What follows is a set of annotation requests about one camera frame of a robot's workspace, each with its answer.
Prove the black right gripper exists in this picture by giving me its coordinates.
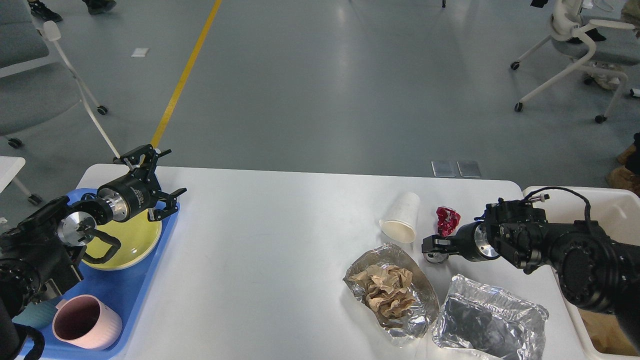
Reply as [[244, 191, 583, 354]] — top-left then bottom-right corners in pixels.
[[422, 221, 501, 262]]

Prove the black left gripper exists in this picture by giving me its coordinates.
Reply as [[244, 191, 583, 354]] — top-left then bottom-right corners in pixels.
[[97, 145, 188, 223]]

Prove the crushed red soda can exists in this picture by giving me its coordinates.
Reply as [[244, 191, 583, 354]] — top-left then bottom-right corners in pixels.
[[423, 206, 461, 264]]

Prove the white paper cup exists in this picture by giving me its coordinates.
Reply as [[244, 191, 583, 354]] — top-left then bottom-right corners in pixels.
[[379, 192, 421, 244]]

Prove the yellow plastic plate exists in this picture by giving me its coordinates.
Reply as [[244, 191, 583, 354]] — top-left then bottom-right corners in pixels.
[[82, 211, 163, 271]]

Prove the pink ribbed mug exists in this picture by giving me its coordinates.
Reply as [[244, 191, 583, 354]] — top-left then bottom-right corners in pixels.
[[51, 294, 123, 351]]

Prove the brown paper bag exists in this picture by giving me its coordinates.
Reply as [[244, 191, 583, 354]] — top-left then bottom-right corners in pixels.
[[578, 309, 639, 359]]

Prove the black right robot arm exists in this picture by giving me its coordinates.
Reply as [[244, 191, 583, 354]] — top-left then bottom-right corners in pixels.
[[422, 187, 640, 349]]

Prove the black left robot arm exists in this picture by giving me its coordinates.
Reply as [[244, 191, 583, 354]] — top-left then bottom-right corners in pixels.
[[1, 144, 186, 360]]

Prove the foil tray with paper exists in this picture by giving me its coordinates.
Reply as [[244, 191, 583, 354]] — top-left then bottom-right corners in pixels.
[[343, 243, 441, 347]]

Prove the crumpled brown paper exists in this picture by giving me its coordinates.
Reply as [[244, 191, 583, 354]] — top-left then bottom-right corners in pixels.
[[347, 264, 417, 320]]

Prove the crumpled aluminium foil sheet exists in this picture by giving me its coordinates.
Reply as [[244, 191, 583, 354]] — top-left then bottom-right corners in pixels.
[[432, 274, 549, 360]]

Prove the blue plastic tray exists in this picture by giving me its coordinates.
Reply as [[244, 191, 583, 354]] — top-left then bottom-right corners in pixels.
[[38, 213, 178, 360]]

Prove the white side table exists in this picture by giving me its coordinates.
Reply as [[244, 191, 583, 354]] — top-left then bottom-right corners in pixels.
[[0, 155, 42, 206]]

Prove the grey office chair left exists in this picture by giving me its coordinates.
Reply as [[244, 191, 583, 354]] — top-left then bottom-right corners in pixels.
[[0, 0, 120, 157]]

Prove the teal yellow mug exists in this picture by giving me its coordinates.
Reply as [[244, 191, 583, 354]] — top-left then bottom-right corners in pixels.
[[13, 298, 60, 330]]

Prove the person in white shirt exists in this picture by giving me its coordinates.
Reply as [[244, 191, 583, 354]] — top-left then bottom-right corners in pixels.
[[26, 0, 118, 23]]

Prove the beige plastic bin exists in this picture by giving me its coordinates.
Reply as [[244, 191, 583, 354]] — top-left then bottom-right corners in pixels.
[[533, 187, 640, 360]]

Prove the person in khaki trousers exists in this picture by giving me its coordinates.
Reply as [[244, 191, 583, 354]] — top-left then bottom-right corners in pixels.
[[591, 62, 623, 91]]

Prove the white office chair right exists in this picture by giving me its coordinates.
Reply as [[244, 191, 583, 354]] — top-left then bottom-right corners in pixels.
[[510, 0, 640, 124]]

